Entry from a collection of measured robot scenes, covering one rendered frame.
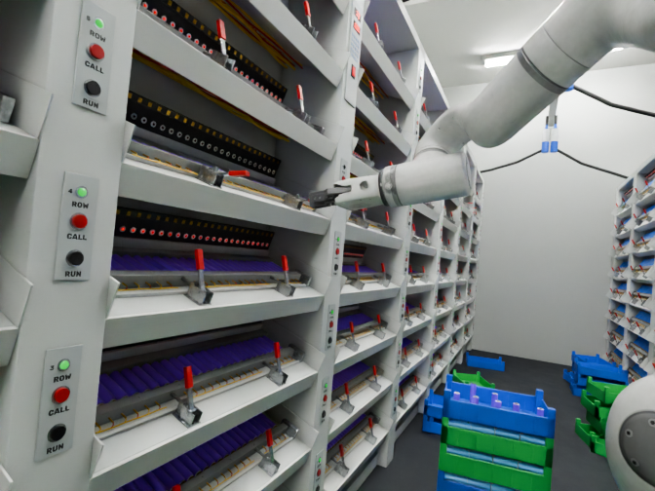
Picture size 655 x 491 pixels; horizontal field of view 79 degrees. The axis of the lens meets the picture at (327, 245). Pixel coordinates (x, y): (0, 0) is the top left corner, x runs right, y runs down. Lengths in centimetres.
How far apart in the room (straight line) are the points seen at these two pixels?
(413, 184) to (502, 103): 21
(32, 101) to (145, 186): 16
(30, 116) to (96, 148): 7
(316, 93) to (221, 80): 47
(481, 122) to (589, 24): 18
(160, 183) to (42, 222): 17
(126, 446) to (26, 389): 19
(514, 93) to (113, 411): 75
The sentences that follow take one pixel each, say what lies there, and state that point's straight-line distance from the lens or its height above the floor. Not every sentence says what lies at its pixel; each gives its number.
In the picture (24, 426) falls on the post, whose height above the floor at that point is 64.
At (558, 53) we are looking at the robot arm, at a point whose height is 114.
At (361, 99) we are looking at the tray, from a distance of 127.
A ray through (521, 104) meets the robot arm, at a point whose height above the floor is 110.
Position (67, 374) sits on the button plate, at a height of 69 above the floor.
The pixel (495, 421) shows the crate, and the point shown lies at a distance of 135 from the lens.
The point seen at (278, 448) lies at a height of 38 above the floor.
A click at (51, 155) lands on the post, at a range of 53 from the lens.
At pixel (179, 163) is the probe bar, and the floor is 98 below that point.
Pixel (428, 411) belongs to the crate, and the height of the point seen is 10.
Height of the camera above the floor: 85
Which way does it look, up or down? 2 degrees up
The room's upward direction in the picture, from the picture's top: 5 degrees clockwise
